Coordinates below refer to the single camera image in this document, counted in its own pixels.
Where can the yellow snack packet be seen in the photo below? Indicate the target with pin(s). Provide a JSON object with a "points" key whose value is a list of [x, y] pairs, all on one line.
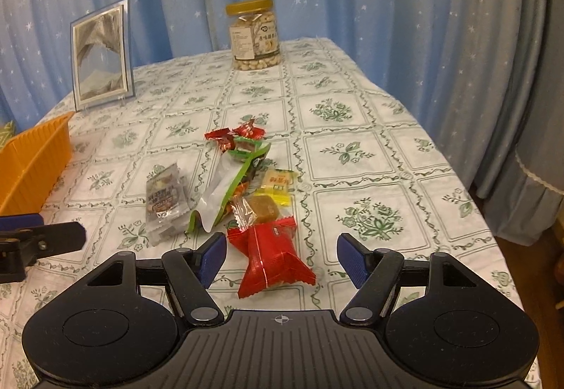
{"points": [[276, 181]]}

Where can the sand art picture frame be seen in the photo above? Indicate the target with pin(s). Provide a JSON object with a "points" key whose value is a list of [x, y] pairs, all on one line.
{"points": [[99, 63]]}

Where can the green candy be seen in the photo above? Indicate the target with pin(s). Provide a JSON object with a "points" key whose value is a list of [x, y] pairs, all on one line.
{"points": [[243, 147]]}

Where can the clear jar of nuts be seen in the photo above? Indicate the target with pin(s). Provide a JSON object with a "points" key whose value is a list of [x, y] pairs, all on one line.
{"points": [[254, 41]]}

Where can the orange plastic tray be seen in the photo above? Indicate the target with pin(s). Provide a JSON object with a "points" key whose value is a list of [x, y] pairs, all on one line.
{"points": [[26, 160]]}

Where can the green zigzag pillow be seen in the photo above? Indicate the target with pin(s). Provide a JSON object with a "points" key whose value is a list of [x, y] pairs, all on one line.
{"points": [[5, 131]]}

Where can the grey snack packet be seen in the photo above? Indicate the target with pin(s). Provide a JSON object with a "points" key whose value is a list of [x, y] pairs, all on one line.
{"points": [[165, 199]]}

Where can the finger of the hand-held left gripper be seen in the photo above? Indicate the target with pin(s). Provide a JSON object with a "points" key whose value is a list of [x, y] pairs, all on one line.
{"points": [[59, 239], [20, 222]]}

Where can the brown candy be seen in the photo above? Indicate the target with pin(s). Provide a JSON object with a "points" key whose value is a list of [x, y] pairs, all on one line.
{"points": [[264, 206]]}

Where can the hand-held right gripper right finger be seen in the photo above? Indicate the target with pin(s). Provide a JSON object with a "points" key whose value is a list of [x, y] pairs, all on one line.
{"points": [[351, 259]]}

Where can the green and white snack packet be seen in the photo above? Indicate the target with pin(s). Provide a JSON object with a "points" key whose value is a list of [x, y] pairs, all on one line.
{"points": [[216, 195]]}

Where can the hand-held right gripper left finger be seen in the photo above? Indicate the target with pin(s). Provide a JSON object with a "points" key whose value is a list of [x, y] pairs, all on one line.
{"points": [[214, 259]]}

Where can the large red snack packet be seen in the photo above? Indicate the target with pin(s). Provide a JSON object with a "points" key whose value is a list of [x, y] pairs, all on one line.
{"points": [[268, 259]]}

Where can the grey-blue drape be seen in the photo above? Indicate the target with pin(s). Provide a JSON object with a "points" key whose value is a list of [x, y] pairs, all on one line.
{"points": [[524, 107]]}

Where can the small red candy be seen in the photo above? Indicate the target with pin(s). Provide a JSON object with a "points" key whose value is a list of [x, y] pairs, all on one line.
{"points": [[249, 130], [220, 138]]}

